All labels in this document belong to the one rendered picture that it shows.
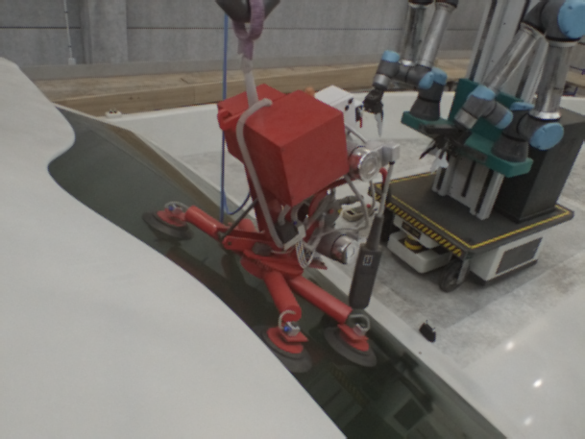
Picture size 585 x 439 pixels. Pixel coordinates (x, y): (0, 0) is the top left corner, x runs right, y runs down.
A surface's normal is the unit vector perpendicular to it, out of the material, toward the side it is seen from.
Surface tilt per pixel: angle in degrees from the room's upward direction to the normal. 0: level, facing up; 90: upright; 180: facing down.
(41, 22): 90
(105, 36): 90
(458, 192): 90
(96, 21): 90
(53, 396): 21
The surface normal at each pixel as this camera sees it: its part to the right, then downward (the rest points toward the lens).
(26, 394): 0.43, -0.86
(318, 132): 0.61, 0.48
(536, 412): 0.36, -0.60
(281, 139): -0.14, -0.73
